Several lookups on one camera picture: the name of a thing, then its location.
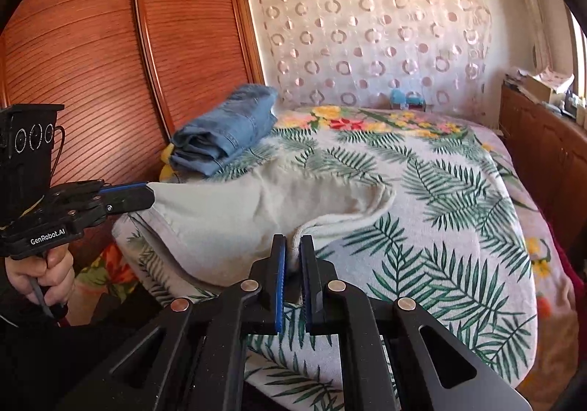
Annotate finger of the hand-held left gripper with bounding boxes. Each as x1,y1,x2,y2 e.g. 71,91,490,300
63,184,156,219
50,179,149,202

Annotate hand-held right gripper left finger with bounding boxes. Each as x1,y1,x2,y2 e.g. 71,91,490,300
59,234,287,411

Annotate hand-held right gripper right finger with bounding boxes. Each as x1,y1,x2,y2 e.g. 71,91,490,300
299,234,533,411

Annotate grey pants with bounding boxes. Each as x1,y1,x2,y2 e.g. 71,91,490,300
124,159,397,297

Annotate person's left forearm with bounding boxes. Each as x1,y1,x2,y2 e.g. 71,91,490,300
0,255,184,411

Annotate person's left hand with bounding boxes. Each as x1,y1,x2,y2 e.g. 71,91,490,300
4,246,76,315

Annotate folded blue jeans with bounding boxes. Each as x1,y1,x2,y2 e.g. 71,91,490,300
169,83,278,177

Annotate wooden slatted wardrobe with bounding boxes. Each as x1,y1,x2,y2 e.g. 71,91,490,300
0,0,267,265

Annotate leaf print blanket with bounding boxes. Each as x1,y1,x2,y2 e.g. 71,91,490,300
112,127,537,411

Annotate bed with floral leaf sheet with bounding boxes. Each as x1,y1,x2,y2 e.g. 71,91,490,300
76,105,574,324

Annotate blue plush toy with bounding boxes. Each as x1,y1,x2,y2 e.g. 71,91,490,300
390,89,427,111

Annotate circle print sheer curtain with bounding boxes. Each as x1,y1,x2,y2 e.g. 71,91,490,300
248,0,493,118

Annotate tan fleece blanket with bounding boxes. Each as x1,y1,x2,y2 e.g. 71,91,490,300
516,301,581,393

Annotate dark red blanket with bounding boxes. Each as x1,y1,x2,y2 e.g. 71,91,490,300
548,223,587,315

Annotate wooden side cabinet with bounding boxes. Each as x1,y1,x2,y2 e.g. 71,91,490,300
499,85,587,256

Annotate cardboard box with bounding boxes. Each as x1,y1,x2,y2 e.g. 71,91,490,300
525,74,565,104

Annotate pink patterned paper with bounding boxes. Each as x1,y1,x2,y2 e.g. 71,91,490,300
539,69,575,93

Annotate window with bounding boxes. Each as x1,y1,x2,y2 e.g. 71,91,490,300
566,3,587,100

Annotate beige window curtain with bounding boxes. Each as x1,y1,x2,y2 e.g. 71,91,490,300
500,0,555,73

